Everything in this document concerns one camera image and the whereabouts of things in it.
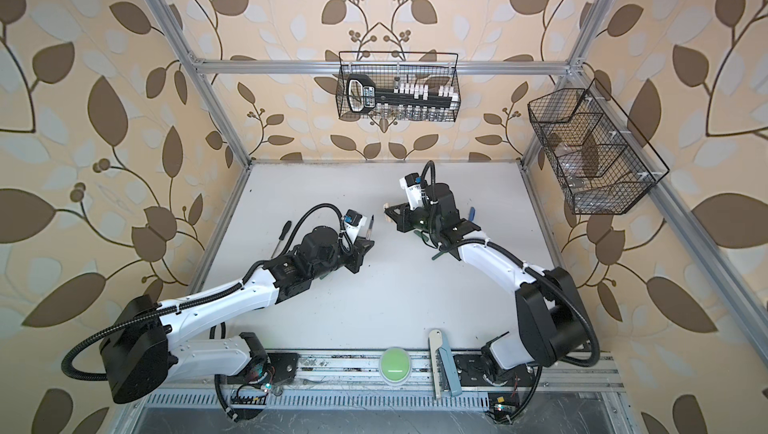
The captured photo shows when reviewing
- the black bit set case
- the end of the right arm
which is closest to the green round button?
the end of the right arm

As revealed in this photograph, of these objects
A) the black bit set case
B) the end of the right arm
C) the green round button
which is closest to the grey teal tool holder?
the green round button

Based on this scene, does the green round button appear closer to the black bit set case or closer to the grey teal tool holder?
the grey teal tool holder

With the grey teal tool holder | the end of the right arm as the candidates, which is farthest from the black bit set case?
the grey teal tool holder

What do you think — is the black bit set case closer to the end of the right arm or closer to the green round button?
the end of the right arm

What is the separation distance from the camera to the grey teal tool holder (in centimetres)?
71

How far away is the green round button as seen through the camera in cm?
73

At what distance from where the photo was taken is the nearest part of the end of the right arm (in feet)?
2.18

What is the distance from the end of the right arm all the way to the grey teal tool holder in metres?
0.29

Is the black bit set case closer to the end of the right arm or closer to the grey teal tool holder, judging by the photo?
the end of the right arm

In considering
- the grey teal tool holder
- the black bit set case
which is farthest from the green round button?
the black bit set case

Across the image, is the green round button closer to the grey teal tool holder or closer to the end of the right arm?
the grey teal tool holder

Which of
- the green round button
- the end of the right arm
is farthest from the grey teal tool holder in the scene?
the end of the right arm

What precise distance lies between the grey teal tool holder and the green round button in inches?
2.7

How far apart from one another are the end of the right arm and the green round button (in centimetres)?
33
